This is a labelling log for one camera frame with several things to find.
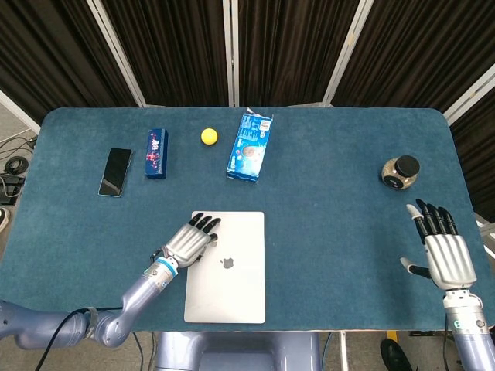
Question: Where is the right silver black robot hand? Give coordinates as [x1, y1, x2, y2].
[400, 199, 477, 291]

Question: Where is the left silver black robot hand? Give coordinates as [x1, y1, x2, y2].
[160, 212, 222, 268]

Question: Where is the silver laptop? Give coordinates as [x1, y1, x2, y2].
[183, 210, 267, 325]

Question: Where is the dark blue narrow box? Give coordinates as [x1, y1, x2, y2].
[144, 128, 170, 180]

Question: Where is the black smartphone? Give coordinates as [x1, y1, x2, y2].
[97, 148, 133, 199]

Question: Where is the glass jar with black lid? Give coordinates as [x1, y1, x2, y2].
[381, 155, 421, 191]

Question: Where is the black shoe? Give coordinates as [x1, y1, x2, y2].
[380, 337, 411, 371]

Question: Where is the blue cookie box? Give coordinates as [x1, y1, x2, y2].
[226, 107, 275, 182]

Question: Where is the black pleated screen panel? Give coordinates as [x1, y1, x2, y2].
[331, 0, 495, 114]
[231, 0, 365, 108]
[450, 87, 495, 224]
[99, 0, 233, 108]
[0, 0, 140, 121]

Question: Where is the blue-grey robot torso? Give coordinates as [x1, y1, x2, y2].
[154, 331, 322, 371]

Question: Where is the blue felt table mat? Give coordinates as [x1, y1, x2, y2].
[6, 107, 487, 333]

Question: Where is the black floor cables bundle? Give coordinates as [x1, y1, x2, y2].
[0, 131, 38, 206]

